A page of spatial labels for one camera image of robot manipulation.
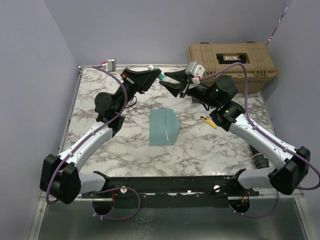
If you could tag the beige paper letter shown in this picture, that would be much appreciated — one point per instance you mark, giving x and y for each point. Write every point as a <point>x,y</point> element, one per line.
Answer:
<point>166,133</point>

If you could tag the yellow utility knife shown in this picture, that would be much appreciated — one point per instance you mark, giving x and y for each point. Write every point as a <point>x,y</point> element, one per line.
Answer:
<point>209,122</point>

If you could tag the light blue paper envelope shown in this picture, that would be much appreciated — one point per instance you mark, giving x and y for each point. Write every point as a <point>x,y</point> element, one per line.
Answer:
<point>158,119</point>

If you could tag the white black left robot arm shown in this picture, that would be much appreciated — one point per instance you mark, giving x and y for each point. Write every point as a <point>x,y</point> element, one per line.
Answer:
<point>60,176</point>

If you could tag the aluminium rail frame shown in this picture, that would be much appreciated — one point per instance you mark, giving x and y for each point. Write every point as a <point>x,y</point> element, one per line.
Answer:
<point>62,182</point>

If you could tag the tan plastic tool case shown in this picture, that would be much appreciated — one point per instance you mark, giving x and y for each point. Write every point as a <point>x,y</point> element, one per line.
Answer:
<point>254,55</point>

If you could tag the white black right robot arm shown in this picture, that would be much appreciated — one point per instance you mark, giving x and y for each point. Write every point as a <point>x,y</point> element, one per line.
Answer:
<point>287,170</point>

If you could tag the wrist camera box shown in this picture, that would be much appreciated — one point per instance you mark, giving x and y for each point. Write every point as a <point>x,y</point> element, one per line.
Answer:
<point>196,71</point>
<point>109,65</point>

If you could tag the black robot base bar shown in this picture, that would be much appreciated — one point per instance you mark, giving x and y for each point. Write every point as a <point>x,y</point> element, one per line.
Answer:
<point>170,192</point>

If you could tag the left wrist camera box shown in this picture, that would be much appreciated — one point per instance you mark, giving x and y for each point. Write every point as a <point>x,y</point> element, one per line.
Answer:
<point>109,65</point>

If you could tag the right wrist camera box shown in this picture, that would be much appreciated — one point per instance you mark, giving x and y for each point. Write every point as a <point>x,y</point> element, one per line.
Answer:
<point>196,71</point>

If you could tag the green white glue stick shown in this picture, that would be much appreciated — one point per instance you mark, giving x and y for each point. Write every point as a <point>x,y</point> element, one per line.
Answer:
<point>162,77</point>

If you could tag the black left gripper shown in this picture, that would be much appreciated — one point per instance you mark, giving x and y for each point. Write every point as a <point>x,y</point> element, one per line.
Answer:
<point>145,78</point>

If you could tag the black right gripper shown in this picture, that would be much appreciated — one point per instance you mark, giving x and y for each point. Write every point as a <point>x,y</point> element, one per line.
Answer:
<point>181,76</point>

